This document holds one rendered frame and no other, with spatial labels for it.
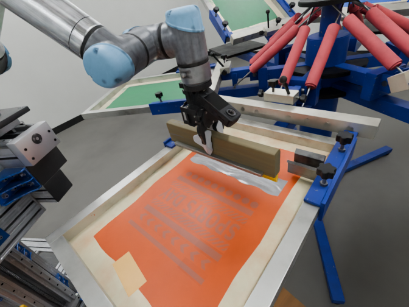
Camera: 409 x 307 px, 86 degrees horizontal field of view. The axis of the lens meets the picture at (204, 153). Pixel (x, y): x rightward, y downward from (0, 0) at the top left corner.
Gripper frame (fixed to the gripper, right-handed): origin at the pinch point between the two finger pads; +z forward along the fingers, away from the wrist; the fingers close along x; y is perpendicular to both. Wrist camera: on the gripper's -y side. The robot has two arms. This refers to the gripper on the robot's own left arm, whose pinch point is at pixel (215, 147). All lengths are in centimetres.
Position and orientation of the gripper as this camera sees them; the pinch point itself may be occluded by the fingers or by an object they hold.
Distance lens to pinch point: 64.6
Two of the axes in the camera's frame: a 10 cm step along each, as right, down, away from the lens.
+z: 1.8, 7.8, 6.0
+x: -6.3, 5.6, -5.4
